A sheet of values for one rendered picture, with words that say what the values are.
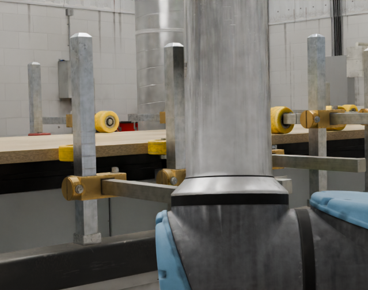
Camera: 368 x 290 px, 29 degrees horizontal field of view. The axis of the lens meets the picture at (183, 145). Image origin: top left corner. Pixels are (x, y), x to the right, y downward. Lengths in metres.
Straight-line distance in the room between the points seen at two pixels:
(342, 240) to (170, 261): 0.20
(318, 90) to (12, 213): 0.88
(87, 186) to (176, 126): 0.27
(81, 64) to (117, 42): 9.24
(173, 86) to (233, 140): 0.81
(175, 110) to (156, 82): 4.10
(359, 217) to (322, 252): 0.06
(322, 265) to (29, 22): 9.18
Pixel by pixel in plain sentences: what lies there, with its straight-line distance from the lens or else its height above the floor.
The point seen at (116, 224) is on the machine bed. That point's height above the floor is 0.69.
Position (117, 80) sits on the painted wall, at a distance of 10.73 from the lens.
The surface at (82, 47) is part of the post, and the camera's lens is 1.54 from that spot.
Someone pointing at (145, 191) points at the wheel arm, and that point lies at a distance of 1.42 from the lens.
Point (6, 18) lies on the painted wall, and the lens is 9.75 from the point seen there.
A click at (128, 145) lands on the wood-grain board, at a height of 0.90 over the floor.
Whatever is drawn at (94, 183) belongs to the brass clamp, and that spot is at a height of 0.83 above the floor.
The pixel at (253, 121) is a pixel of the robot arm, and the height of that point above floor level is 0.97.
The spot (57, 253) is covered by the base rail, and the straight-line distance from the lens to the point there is 1.50.
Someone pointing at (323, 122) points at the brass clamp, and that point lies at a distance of 2.02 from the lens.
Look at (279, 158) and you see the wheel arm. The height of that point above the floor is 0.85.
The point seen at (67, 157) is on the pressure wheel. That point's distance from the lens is 1.63.
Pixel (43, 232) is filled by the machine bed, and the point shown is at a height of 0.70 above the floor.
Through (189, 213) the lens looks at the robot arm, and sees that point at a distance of 0.87.
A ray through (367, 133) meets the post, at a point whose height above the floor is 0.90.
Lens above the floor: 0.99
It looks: 3 degrees down
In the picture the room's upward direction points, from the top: 1 degrees counter-clockwise
